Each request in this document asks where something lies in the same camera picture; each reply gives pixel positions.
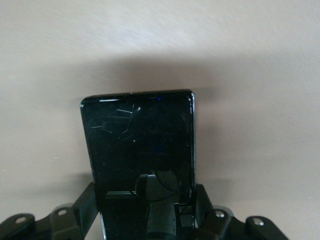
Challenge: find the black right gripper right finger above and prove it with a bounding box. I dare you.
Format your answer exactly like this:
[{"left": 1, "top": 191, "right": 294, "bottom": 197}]
[{"left": 194, "top": 183, "right": 291, "bottom": 240}]

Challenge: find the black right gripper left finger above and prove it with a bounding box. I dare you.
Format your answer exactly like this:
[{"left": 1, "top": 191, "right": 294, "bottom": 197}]
[{"left": 0, "top": 181, "right": 99, "bottom": 240}]

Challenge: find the black smartphone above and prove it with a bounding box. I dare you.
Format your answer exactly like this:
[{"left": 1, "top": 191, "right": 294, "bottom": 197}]
[{"left": 79, "top": 89, "right": 198, "bottom": 240}]

